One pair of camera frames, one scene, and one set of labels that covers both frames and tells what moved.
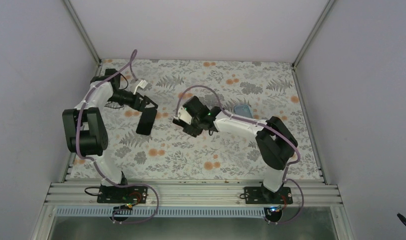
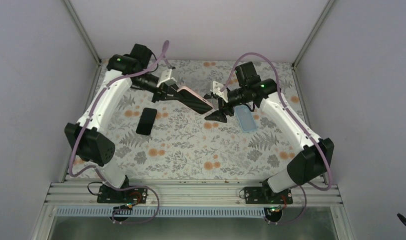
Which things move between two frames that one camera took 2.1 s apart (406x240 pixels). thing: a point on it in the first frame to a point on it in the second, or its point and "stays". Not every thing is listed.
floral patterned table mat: x=251 y=89 stays
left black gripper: x=146 y=100 to x=164 y=90
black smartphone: x=147 y=121 stays
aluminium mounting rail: x=192 y=193 stays
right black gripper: x=192 y=131 to x=222 y=103
